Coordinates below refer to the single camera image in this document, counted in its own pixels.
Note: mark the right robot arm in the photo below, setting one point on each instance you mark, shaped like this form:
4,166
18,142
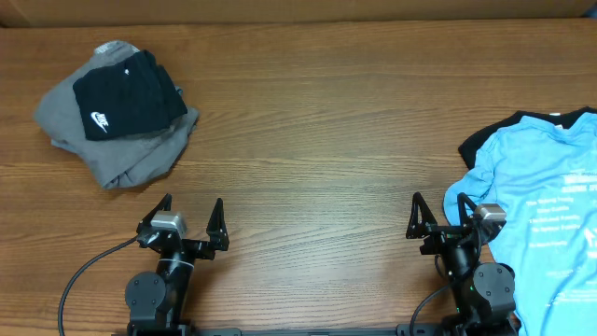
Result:
483,292

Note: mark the folded grey garment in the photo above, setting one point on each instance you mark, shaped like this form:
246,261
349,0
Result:
123,162

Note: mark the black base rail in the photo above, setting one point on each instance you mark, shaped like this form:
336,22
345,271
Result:
400,330

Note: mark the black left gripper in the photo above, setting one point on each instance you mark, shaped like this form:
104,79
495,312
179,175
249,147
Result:
215,230

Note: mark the light blue printed t-shirt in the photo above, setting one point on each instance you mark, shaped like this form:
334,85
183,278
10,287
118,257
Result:
544,177

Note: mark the folded black Nike garment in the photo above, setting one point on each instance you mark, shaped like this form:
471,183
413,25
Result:
134,96

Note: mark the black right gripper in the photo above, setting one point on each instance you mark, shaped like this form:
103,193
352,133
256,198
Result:
442,235

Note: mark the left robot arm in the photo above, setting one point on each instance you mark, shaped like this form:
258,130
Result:
157,299

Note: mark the black t-shirt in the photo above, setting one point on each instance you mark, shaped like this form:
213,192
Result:
468,149

